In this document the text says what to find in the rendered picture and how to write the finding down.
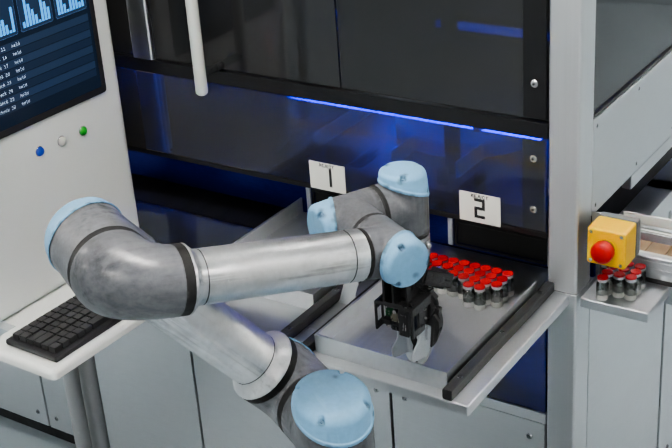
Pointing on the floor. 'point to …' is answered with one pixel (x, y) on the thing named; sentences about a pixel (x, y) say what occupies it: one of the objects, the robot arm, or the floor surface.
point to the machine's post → (570, 184)
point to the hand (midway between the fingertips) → (419, 358)
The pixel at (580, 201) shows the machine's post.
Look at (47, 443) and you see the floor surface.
